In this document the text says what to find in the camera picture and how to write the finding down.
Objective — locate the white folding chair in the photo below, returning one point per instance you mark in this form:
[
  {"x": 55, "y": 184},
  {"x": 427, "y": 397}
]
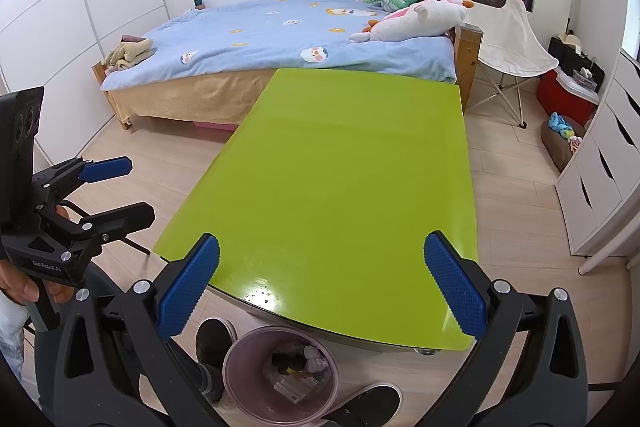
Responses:
[{"x": 500, "y": 37}]

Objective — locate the black bag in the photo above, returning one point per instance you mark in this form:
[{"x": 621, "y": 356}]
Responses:
[{"x": 570, "y": 57}]

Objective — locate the blue printed blanket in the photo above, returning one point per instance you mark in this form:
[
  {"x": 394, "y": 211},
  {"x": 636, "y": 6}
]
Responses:
[{"x": 250, "y": 37}]

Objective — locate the person's left forearm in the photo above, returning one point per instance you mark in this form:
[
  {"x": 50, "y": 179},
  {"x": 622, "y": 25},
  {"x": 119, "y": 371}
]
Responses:
[{"x": 10, "y": 322}]

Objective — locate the person's right black shoe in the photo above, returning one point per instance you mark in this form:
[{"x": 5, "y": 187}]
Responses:
[{"x": 375, "y": 402}]

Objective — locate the red storage box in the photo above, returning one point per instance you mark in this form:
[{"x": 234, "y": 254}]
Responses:
[{"x": 560, "y": 99}]

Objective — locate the beige folded towel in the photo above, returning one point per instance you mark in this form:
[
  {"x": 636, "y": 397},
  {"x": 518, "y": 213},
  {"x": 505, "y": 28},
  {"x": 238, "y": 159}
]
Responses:
[{"x": 127, "y": 54}]

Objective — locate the white drawer cabinet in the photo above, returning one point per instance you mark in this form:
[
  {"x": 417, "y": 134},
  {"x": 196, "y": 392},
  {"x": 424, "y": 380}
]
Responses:
[{"x": 600, "y": 187}]

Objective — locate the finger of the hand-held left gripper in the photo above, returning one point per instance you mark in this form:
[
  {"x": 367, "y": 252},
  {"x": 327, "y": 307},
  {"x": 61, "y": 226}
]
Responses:
[
  {"x": 125, "y": 217},
  {"x": 105, "y": 169}
]

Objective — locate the blue soft toy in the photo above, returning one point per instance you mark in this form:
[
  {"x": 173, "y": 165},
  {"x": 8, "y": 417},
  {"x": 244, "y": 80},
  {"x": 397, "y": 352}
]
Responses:
[{"x": 560, "y": 124}]

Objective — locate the white sliding wardrobe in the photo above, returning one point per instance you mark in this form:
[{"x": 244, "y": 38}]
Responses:
[{"x": 60, "y": 7}]

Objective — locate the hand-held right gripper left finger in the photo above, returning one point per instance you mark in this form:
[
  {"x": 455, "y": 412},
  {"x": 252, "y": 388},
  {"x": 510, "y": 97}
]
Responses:
[{"x": 187, "y": 287}]

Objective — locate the person's left hand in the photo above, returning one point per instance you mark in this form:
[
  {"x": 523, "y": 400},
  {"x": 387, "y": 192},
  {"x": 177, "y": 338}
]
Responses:
[{"x": 20, "y": 289}]

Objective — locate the wooden bed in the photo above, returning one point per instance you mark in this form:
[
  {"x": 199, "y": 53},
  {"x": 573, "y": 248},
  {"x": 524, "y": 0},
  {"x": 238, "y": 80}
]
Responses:
[{"x": 175, "y": 99}]

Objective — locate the maroon cloth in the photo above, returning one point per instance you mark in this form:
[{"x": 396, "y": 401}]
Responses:
[{"x": 132, "y": 38}]

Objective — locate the person's black shoe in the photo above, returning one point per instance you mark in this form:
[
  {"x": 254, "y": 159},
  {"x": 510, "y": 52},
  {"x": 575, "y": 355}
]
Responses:
[
  {"x": 212, "y": 342},
  {"x": 375, "y": 402}
]

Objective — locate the brown pet bed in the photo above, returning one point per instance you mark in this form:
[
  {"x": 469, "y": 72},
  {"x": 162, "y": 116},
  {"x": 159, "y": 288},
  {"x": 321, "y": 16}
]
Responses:
[{"x": 557, "y": 152}]

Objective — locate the white plush toy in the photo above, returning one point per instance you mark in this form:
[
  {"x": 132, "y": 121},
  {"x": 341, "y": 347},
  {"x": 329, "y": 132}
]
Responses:
[{"x": 420, "y": 19}]

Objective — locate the pink box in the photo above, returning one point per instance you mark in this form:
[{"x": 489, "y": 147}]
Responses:
[{"x": 215, "y": 126}]

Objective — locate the clear plastic bag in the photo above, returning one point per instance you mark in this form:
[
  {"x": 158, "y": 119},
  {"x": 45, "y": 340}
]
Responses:
[{"x": 295, "y": 389}]

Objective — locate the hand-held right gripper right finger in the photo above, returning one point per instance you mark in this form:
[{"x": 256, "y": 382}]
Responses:
[{"x": 455, "y": 287}]

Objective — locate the green topped black table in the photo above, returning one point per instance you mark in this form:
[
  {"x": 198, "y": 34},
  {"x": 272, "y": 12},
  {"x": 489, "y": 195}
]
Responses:
[{"x": 325, "y": 182}]

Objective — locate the person's left black shoe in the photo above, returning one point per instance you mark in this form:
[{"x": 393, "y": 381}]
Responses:
[{"x": 212, "y": 342}]

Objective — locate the pink plastic bin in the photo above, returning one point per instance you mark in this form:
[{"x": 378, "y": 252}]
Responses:
[{"x": 240, "y": 372}]

